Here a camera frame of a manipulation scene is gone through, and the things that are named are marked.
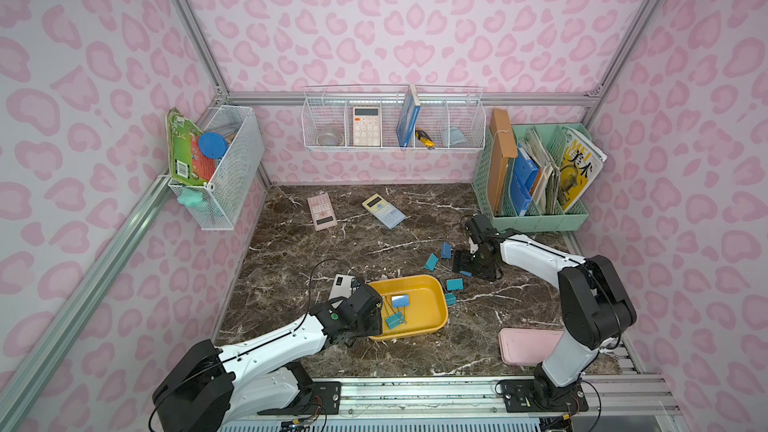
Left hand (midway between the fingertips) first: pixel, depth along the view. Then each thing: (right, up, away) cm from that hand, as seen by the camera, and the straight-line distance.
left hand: (377, 317), depth 84 cm
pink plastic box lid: (+40, -6, -4) cm, 41 cm away
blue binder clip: (+22, +16, +17) cm, 32 cm away
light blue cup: (+26, +55, +17) cm, 63 cm away
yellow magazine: (+66, +44, +15) cm, 81 cm away
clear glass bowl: (-16, +52, +12) cm, 56 cm away
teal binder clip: (+5, -1, 0) cm, 5 cm away
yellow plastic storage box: (+15, +1, +4) cm, 15 cm away
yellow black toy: (+15, +52, +11) cm, 55 cm away
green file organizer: (+59, +53, +23) cm, 82 cm away
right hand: (+26, +11, +10) cm, 30 cm away
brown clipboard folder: (+35, +47, -1) cm, 58 cm away
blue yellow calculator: (+1, +30, +27) cm, 40 cm away
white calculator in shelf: (-4, +56, +10) cm, 57 cm away
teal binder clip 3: (+24, +7, +9) cm, 26 cm away
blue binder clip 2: (+7, +3, +3) cm, 8 cm away
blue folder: (+47, +42, +13) cm, 64 cm away
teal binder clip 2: (+17, +13, +14) cm, 25 cm away
